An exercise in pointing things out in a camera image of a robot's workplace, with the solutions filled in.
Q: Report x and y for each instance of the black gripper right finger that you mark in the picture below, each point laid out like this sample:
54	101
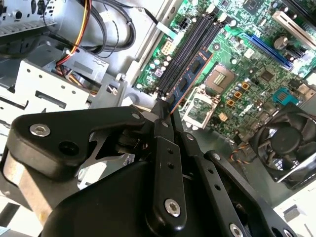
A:
211	177

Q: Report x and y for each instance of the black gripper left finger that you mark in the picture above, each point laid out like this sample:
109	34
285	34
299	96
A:
74	121

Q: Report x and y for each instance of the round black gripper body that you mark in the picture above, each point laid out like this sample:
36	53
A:
111	209

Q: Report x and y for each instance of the blue RAM stick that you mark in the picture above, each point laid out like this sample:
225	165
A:
190	81

